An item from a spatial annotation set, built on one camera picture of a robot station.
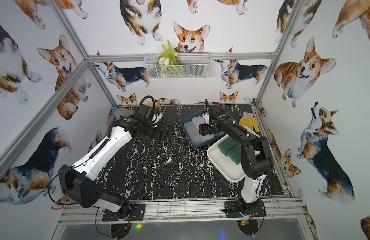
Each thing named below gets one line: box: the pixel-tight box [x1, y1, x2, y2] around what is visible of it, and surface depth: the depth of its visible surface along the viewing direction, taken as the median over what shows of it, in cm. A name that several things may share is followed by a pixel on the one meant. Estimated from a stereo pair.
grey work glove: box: [111, 107, 135, 120], surface depth 118 cm
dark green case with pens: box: [218, 136, 238, 156], surface depth 94 cm
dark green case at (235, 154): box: [226, 144, 242, 165], surface depth 90 cm
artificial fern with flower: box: [158, 39, 179, 78], surface depth 86 cm
